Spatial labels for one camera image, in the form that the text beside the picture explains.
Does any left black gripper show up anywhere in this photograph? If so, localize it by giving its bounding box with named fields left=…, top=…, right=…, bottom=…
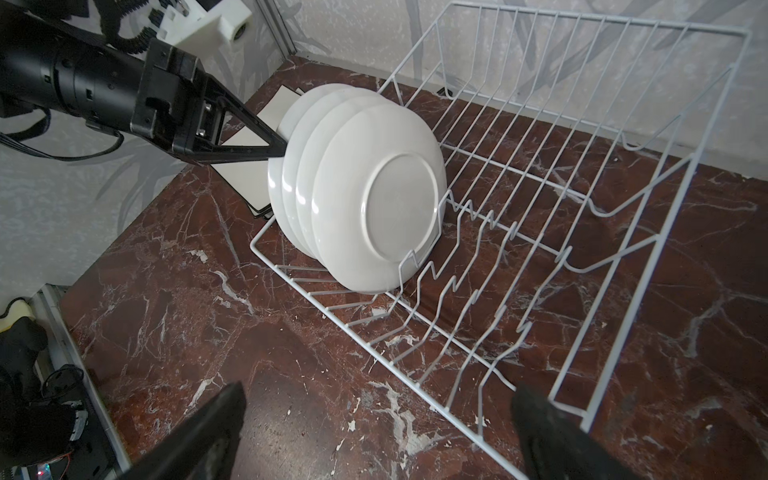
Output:
left=1, top=17, right=287, bottom=165

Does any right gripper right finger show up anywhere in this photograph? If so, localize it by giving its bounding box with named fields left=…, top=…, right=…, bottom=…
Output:
left=511, top=385, right=637, bottom=479

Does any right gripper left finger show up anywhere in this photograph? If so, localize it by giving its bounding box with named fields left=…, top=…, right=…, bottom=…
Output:
left=121, top=382, right=247, bottom=479

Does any square white plate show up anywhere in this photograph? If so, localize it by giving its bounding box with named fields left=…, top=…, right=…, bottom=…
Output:
left=213, top=86, right=302, bottom=217

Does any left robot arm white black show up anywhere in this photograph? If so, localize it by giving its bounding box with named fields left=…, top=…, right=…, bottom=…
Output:
left=1, top=1, right=287, bottom=165

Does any left green circuit board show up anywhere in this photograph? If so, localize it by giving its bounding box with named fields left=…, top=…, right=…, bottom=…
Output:
left=21, top=457, right=69, bottom=480

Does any black glove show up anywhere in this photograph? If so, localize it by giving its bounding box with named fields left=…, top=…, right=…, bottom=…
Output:
left=1, top=317, right=76, bottom=469

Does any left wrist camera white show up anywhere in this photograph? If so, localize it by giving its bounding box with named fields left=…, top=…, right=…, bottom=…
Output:
left=157, top=0, right=253, bottom=58

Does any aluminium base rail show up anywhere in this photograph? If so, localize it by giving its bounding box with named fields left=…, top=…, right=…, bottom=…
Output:
left=30, top=284, right=131, bottom=479

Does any white wire dish rack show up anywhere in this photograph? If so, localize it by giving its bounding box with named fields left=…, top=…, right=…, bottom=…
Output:
left=251, top=1, right=752, bottom=479

